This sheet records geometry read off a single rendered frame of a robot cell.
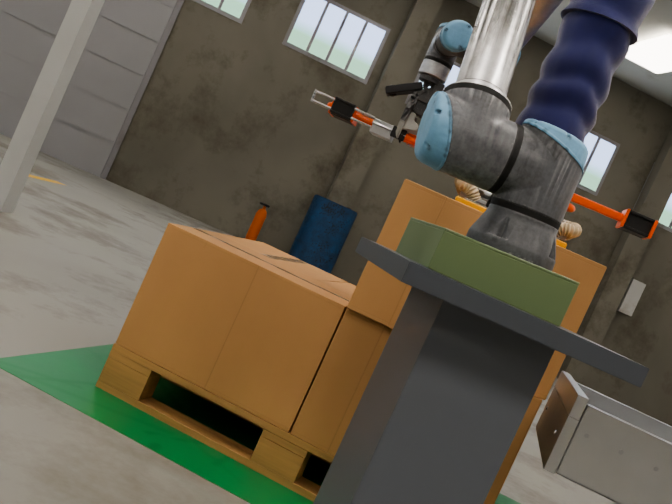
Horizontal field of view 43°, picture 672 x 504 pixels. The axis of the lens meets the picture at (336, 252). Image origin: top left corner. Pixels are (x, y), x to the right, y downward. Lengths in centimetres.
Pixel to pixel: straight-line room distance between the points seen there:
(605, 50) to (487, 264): 112
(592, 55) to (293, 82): 857
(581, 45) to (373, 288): 92
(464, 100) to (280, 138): 924
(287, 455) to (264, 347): 32
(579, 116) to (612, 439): 92
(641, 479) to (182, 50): 934
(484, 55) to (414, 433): 78
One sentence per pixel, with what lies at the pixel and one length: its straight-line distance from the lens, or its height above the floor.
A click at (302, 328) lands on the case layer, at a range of 247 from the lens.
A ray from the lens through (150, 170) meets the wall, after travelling 1093.
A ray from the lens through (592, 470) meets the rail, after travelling 230.
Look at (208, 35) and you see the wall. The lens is 1101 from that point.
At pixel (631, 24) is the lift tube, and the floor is 162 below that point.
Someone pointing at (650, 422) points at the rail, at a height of 58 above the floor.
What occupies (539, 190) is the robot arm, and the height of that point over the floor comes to 98.
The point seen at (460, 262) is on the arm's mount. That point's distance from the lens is 165.
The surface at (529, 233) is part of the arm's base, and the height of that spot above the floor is 89.
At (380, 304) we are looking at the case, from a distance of 240.
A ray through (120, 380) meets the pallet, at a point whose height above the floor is 5.
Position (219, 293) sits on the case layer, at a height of 42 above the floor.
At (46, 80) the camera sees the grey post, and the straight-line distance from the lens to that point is 522.
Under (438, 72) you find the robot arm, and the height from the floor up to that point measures 129.
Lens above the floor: 77
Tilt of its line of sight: 2 degrees down
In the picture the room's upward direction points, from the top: 24 degrees clockwise
